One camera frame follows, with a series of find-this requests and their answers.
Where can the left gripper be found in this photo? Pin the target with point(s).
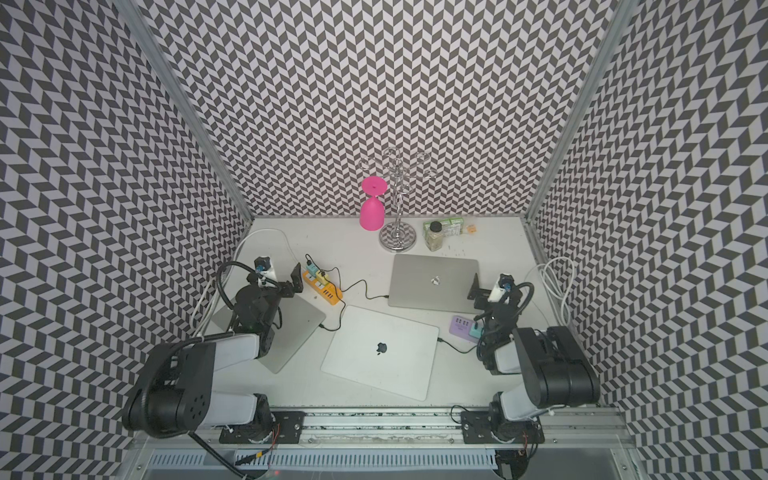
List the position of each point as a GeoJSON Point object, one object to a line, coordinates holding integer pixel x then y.
{"type": "Point", "coordinates": [285, 286]}

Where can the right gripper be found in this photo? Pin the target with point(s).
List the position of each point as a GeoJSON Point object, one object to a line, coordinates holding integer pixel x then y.
{"type": "Point", "coordinates": [482, 296]}

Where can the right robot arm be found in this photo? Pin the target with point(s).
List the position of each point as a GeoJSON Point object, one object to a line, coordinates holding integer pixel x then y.
{"type": "Point", "coordinates": [551, 366]}

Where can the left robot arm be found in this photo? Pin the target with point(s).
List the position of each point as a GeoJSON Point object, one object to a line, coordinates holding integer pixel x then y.
{"type": "Point", "coordinates": [174, 393]}

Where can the yellow charger adapter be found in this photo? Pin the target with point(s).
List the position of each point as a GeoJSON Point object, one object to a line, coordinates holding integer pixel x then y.
{"type": "Point", "coordinates": [322, 277]}

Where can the rear grey laptop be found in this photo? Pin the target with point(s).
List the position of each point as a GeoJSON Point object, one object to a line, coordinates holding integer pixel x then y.
{"type": "Point", "coordinates": [432, 283]}

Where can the left silver laptop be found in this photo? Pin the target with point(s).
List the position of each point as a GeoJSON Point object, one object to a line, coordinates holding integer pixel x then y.
{"type": "Point", "coordinates": [300, 320]}

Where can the centre white laptop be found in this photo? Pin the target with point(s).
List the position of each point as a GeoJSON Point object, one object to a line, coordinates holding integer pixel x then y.
{"type": "Point", "coordinates": [384, 352]}

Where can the orange power strip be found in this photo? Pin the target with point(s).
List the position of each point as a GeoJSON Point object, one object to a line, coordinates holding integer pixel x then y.
{"type": "Point", "coordinates": [328, 292]}

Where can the purple power strip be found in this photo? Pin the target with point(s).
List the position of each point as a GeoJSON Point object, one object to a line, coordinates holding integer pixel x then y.
{"type": "Point", "coordinates": [460, 327]}

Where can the green adapter on purple strip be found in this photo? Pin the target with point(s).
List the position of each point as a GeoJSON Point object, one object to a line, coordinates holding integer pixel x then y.
{"type": "Point", "coordinates": [476, 331]}

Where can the green packet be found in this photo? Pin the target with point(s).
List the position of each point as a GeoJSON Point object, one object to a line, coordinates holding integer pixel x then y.
{"type": "Point", "coordinates": [452, 226]}

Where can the small glass bottle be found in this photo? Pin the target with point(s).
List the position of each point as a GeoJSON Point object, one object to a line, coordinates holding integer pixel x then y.
{"type": "Point", "coordinates": [434, 236]}

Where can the chrome glass holder stand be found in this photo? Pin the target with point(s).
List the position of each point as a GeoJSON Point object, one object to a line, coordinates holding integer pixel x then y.
{"type": "Point", "coordinates": [396, 236]}

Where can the pink wine glass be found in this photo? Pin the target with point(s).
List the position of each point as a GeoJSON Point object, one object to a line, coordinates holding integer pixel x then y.
{"type": "Point", "coordinates": [372, 213]}

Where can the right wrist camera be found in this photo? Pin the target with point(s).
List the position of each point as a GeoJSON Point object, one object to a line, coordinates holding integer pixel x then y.
{"type": "Point", "coordinates": [504, 285]}

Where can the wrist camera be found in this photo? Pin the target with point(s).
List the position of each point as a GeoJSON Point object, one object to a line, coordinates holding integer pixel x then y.
{"type": "Point", "coordinates": [504, 285]}
{"type": "Point", "coordinates": [265, 272]}

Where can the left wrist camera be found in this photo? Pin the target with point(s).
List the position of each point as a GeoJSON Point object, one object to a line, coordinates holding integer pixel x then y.
{"type": "Point", "coordinates": [265, 272]}

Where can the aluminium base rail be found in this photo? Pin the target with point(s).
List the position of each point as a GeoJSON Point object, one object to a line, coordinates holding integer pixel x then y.
{"type": "Point", "coordinates": [347, 427]}

